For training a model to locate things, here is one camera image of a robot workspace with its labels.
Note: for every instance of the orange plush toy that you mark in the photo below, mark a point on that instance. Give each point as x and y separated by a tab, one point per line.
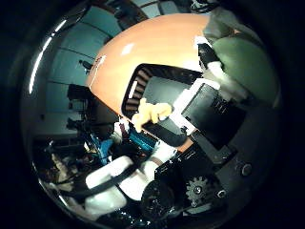
152	113

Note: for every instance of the green round plush toy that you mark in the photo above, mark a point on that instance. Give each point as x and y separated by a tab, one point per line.
248	63

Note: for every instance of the black slotted plastic basket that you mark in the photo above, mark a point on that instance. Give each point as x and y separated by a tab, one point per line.
158	89

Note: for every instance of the seated person at table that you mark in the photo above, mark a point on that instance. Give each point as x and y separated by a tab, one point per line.
103	148

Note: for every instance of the black equipment stack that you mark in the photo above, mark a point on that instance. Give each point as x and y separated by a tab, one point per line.
77	95

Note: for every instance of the ceiling light strip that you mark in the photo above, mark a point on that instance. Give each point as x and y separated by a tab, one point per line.
39	60

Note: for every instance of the blue ribbed rail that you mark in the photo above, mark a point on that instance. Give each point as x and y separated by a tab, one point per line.
139	140

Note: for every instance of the black wall device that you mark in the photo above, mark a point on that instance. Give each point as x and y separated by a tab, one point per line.
85	64

